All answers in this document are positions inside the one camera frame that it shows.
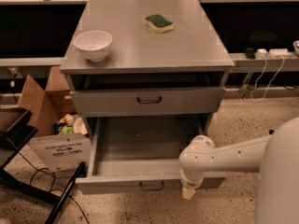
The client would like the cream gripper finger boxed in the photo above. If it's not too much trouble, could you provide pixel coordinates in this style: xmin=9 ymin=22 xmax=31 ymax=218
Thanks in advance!
xmin=182 ymin=186 xmax=195 ymax=200

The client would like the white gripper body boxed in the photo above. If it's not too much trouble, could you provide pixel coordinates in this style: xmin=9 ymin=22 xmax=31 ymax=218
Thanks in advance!
xmin=180 ymin=169 xmax=205 ymax=189

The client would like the grey drawer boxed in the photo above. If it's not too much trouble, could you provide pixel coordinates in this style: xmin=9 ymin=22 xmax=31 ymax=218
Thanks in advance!
xmin=70 ymin=87 xmax=225 ymax=117
xmin=75 ymin=115 xmax=226 ymax=196

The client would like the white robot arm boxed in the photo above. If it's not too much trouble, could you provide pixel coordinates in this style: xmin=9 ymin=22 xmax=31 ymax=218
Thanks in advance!
xmin=179 ymin=118 xmax=299 ymax=224

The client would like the grey top drawer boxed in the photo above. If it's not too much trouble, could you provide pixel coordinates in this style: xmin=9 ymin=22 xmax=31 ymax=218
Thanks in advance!
xmin=70 ymin=87 xmax=225 ymax=117

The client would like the grey drawer cabinet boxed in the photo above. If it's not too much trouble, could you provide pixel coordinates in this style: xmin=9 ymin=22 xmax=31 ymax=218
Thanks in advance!
xmin=61 ymin=0 xmax=234 ymax=131

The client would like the brown cardboard box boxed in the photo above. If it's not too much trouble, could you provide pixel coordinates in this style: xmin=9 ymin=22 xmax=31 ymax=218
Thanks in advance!
xmin=18 ymin=66 xmax=92 ymax=172

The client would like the clutter in box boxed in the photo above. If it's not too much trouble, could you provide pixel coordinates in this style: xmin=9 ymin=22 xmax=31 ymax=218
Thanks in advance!
xmin=54 ymin=114 xmax=88 ymax=135

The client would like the black adapter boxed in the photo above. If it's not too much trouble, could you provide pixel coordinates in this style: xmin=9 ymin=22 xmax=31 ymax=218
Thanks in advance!
xmin=245 ymin=48 xmax=256 ymax=59

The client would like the white power strip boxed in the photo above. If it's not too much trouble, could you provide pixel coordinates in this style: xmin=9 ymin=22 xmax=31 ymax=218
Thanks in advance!
xmin=257 ymin=49 xmax=292 ymax=59

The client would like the green yellow sponge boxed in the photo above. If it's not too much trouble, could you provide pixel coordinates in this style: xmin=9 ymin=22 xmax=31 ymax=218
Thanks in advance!
xmin=145 ymin=14 xmax=174 ymax=34

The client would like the white bowl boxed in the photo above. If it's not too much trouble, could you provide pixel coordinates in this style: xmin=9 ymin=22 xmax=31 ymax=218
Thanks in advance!
xmin=74 ymin=30 xmax=113 ymax=62

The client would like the white cable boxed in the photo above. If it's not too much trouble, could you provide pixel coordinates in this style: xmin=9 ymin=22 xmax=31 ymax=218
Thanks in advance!
xmin=249 ymin=53 xmax=286 ymax=102

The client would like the black floor cable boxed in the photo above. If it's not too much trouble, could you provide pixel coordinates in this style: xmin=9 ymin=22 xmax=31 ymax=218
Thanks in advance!
xmin=17 ymin=151 xmax=91 ymax=224

